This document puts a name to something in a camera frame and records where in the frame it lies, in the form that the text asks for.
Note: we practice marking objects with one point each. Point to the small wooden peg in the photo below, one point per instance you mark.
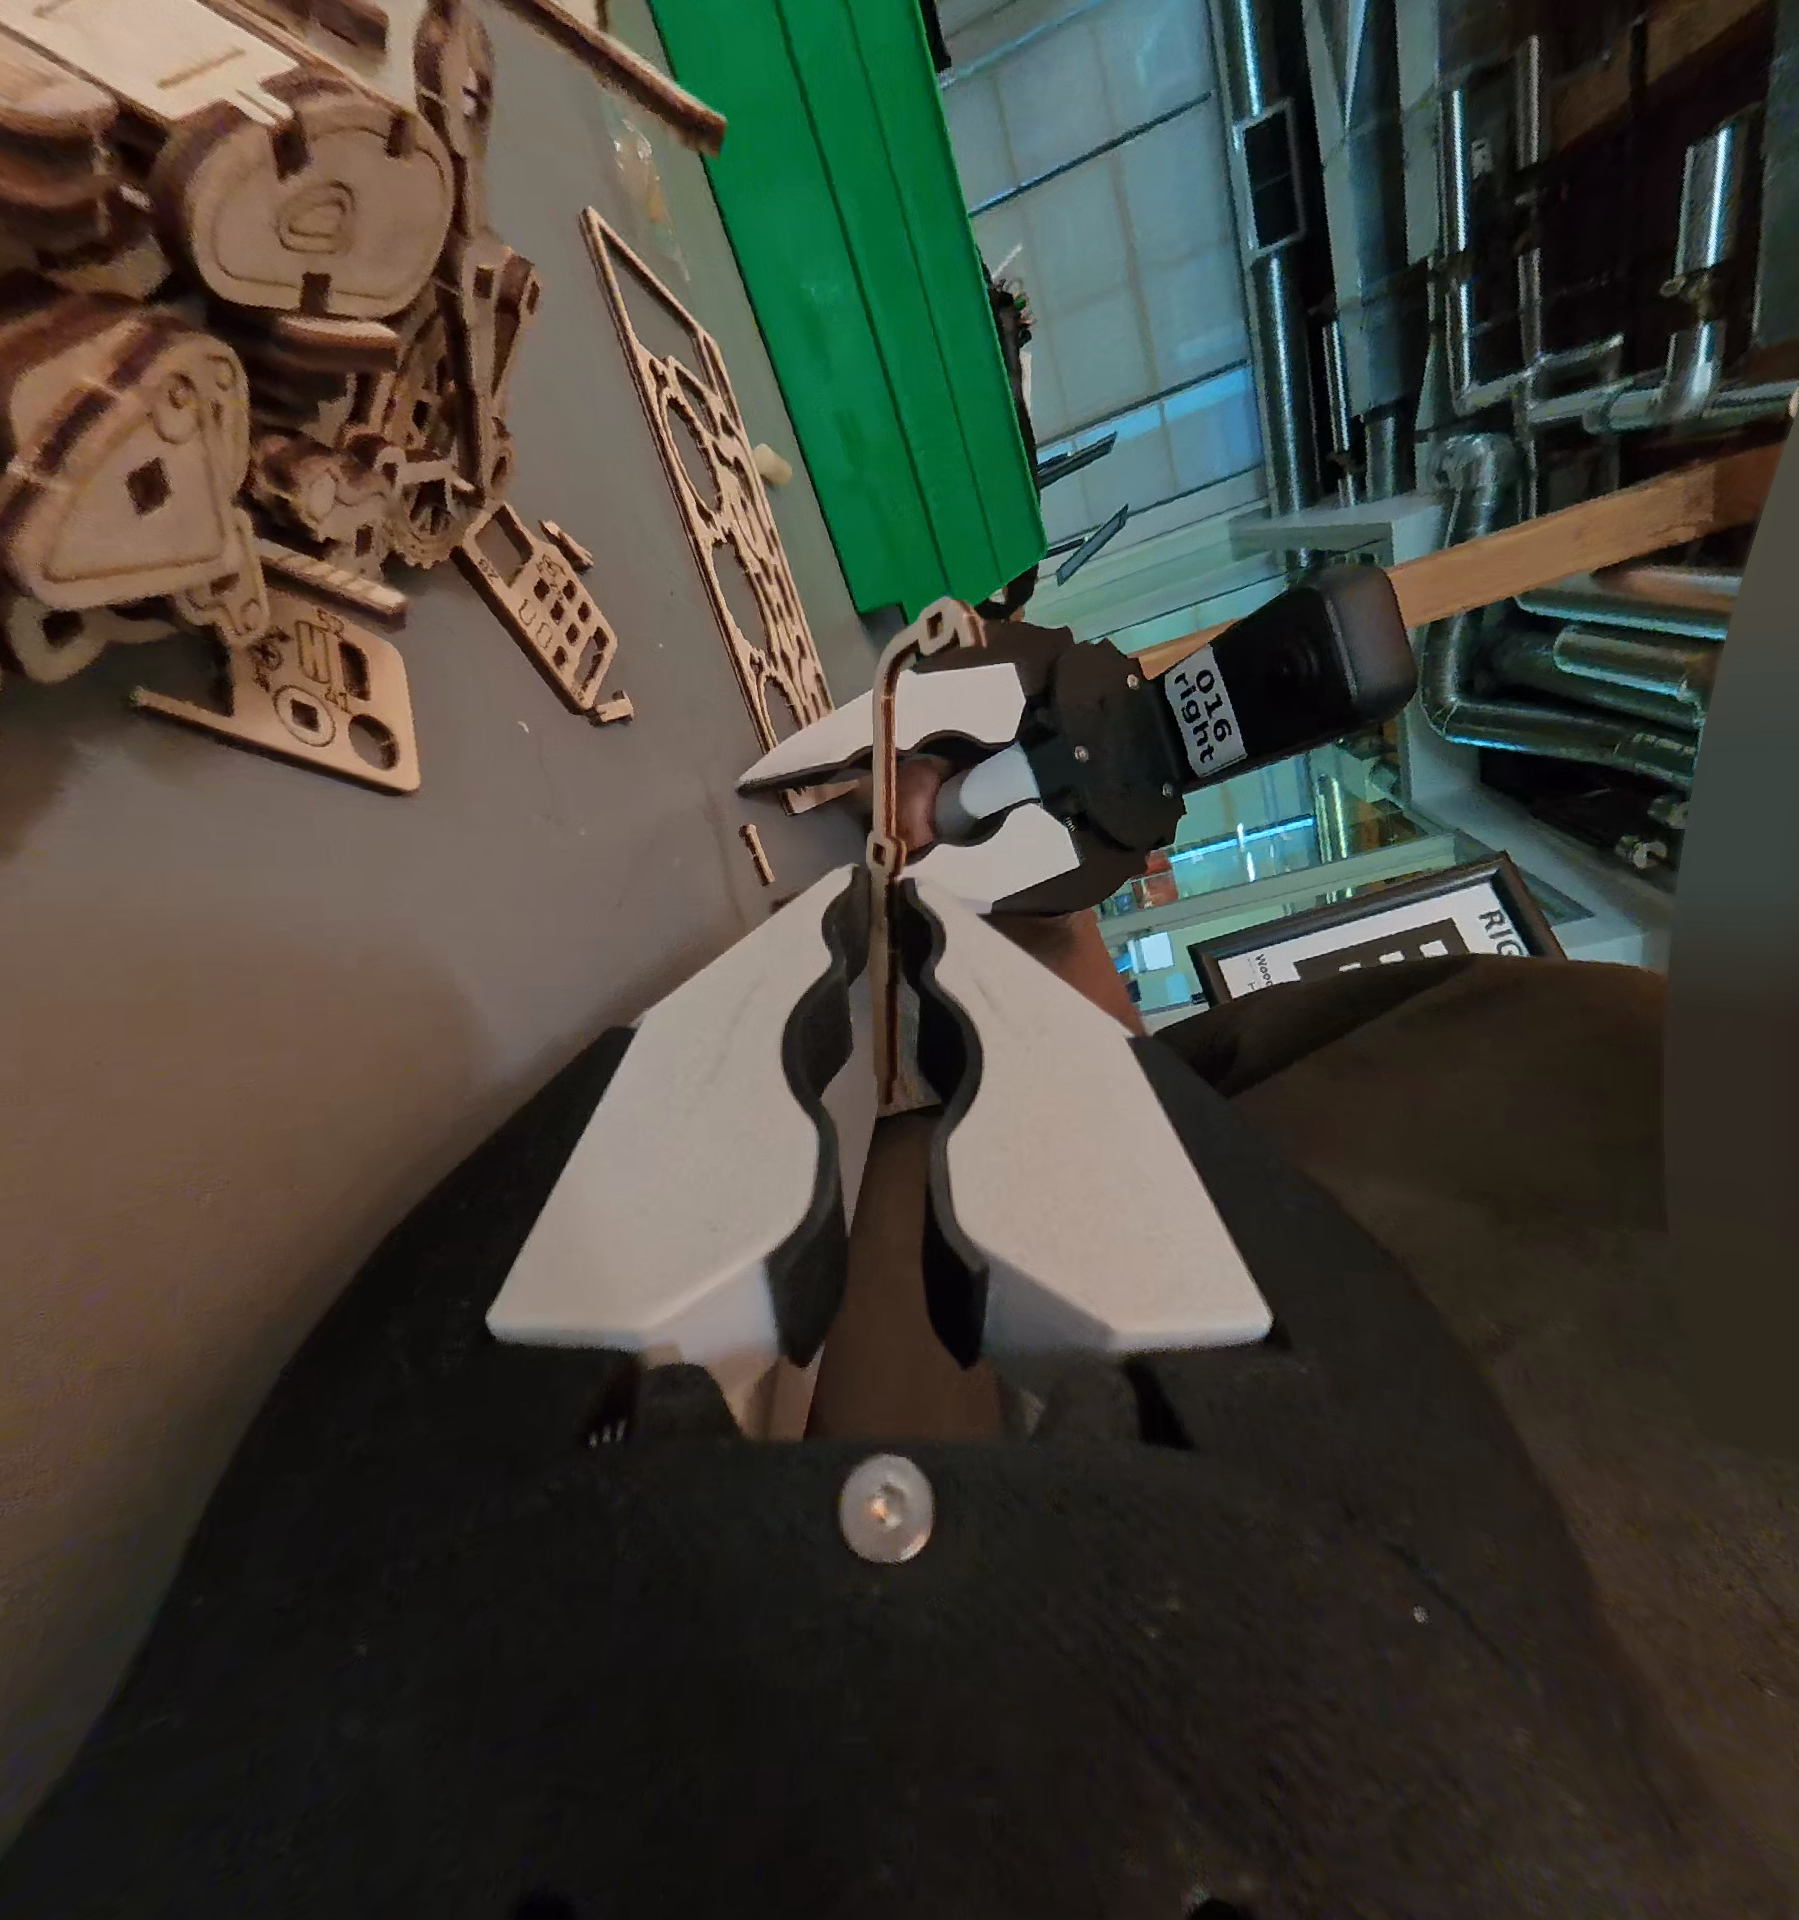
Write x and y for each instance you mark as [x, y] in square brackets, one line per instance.
[753, 854]

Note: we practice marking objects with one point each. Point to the grey desk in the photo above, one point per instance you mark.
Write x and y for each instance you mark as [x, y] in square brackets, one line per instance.
[239, 1050]

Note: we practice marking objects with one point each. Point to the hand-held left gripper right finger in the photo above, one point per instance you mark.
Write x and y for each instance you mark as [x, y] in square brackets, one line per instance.
[1095, 1184]

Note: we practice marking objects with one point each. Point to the wooden beam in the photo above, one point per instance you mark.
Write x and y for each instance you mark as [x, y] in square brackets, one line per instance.
[1591, 518]

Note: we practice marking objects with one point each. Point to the tiny wooden piece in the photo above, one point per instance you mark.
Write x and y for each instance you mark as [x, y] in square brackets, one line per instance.
[571, 542]

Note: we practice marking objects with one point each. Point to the dark grey rounded panel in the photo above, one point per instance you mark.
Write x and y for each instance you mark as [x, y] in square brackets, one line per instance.
[1771, 900]

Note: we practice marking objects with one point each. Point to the black framed sign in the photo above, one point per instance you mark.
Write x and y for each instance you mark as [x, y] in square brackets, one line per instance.
[1501, 923]

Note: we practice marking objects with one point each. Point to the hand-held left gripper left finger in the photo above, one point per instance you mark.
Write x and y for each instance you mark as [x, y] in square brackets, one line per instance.
[661, 1140]

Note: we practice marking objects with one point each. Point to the phone-shaped wooden piece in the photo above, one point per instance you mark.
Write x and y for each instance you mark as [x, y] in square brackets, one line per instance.
[547, 600]

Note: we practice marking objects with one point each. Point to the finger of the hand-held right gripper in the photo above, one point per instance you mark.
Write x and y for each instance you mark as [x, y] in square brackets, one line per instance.
[931, 712]
[1043, 862]

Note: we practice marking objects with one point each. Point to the green board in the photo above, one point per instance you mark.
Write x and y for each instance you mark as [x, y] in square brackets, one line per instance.
[855, 301]

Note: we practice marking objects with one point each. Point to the person's right hand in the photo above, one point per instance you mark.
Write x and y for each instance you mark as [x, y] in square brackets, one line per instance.
[1103, 960]

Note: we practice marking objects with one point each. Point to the wooden tractor model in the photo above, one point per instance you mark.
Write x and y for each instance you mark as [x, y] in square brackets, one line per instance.
[135, 301]

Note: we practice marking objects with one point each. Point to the wooden plate with cutouts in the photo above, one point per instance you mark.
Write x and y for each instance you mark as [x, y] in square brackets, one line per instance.
[345, 721]

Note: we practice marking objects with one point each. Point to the laser-cut wooden frame sheet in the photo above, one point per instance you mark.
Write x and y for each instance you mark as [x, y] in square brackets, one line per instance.
[675, 391]

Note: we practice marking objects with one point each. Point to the long wooden strip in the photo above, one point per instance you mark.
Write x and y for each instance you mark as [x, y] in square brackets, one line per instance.
[645, 83]

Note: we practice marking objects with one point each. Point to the group of metal ducts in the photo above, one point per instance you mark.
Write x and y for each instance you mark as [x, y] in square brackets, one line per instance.
[1591, 360]

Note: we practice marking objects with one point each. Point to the thin hooked wooden piece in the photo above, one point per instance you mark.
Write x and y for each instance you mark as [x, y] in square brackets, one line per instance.
[885, 840]

